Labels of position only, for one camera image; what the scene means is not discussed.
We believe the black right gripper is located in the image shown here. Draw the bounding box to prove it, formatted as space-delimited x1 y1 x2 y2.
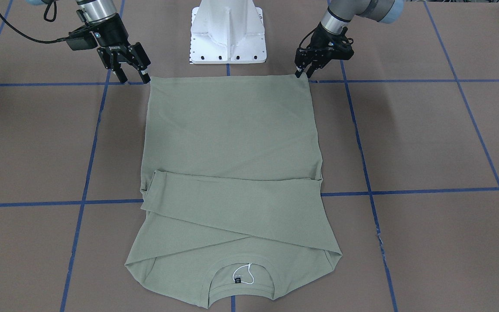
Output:
83 16 151 84

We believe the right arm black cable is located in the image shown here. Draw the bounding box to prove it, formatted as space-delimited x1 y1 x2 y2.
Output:
0 0 81 44

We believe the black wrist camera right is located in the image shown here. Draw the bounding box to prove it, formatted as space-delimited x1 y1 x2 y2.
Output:
65 26 98 51

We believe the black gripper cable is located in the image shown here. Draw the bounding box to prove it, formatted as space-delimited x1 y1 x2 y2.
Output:
298 24 355 55

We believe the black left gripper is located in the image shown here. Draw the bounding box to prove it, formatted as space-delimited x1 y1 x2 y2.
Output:
295 24 354 79

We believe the olive green long-sleeve shirt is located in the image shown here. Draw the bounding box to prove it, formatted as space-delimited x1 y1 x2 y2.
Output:
125 75 342 309

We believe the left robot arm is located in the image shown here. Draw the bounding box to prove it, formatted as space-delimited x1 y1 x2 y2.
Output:
295 0 404 78

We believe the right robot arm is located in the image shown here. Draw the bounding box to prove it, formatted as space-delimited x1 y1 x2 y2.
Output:
27 0 151 84

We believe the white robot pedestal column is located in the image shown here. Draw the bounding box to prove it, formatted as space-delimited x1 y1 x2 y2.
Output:
189 0 267 65

